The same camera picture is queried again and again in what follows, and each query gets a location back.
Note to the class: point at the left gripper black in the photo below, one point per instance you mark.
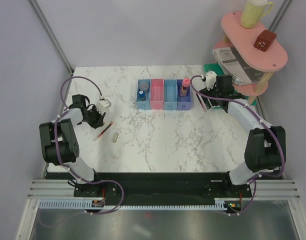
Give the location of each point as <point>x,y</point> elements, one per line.
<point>99,122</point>

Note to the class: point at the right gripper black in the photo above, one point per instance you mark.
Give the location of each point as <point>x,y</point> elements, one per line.
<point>206,102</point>

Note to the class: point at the red mechanical pencil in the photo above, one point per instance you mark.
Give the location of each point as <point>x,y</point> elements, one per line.
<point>103,131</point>

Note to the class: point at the red pen clear cap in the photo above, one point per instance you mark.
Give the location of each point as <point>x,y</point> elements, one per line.
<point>201,103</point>

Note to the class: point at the pink cap brown bottle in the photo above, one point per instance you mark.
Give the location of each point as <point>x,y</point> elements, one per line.
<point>184,87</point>

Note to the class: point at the blue cap glue bottle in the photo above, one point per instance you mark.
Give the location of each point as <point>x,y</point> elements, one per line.
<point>142,95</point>

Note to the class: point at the clear tub of paper clips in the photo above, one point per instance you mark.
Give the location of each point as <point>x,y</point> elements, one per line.
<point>144,87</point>

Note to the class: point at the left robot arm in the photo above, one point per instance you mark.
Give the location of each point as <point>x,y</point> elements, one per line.
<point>59,143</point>

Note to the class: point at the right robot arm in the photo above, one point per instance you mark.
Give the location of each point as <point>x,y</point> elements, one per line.
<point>266,145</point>

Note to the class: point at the green cutting mat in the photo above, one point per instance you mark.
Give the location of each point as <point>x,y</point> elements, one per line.
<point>246,90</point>

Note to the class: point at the folded newspaper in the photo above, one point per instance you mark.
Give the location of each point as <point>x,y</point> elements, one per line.
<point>233,64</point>

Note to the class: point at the beige chalk stick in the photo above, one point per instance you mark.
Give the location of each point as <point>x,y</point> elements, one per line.
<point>115,137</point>

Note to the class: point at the purple blue bin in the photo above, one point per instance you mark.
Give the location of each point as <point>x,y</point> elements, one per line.
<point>184,102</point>

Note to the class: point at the light blue bin left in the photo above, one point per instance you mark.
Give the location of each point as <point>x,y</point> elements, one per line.
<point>143,105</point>

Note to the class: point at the light blue bin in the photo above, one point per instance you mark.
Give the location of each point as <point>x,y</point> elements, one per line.
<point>170,95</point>
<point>143,105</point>

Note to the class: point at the pink two-tier shelf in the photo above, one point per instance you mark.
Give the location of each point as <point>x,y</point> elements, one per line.
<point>268,62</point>

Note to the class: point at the light blue bin middle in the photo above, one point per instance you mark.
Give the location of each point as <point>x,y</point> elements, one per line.
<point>170,95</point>

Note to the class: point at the dark red cube toy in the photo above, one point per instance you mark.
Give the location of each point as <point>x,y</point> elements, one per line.
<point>264,40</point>

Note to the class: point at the pink bin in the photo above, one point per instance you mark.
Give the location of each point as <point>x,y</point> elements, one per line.
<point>157,94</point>

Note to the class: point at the yellow mug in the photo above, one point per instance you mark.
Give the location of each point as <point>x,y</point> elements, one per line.
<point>253,11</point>

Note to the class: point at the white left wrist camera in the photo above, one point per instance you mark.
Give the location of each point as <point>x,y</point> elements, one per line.
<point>102,105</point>

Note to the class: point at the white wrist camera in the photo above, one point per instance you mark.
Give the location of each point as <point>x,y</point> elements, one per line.
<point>210,79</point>
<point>102,105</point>

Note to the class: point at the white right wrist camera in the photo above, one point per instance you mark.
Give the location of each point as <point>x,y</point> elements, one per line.
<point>210,79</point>

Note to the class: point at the white cable duct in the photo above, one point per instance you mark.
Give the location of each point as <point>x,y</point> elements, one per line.
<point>88,204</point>

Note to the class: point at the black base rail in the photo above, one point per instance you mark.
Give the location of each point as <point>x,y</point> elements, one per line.
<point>144,188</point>

